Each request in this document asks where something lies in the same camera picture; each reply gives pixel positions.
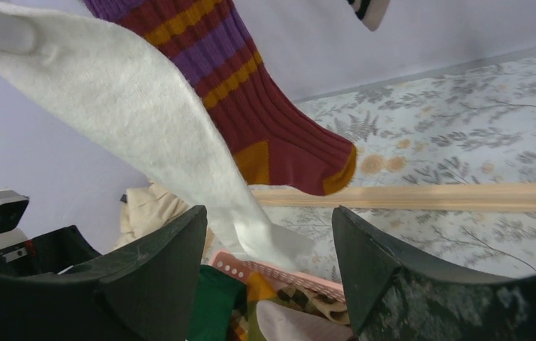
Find taupe sock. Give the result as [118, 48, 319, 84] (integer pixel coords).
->
[256, 301, 353, 341]

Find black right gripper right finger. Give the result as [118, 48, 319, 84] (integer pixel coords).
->
[332, 206, 536, 340]

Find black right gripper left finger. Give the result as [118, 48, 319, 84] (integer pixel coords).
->
[0, 206, 207, 340]

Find purple striped sock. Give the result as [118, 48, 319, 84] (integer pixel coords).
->
[86, 0, 357, 195]

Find wooden drying rack frame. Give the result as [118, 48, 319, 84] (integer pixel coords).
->
[252, 183, 536, 212]

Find olive orange striped sock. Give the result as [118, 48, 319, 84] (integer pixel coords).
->
[227, 272, 278, 341]

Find beige green argyle sock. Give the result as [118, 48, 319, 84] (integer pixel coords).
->
[277, 286, 350, 326]

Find white sock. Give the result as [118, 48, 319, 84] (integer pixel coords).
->
[0, 2, 314, 271]

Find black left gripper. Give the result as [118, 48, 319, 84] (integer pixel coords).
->
[0, 225, 101, 277]

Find grey black striped sock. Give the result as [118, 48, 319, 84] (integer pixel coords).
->
[348, 0, 390, 32]

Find beige cloth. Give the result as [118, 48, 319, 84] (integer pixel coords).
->
[112, 181, 191, 250]

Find pink plastic basket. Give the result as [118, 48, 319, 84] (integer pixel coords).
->
[210, 250, 345, 303]

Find floral patterned mat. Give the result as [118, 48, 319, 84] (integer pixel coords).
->
[202, 49, 536, 283]

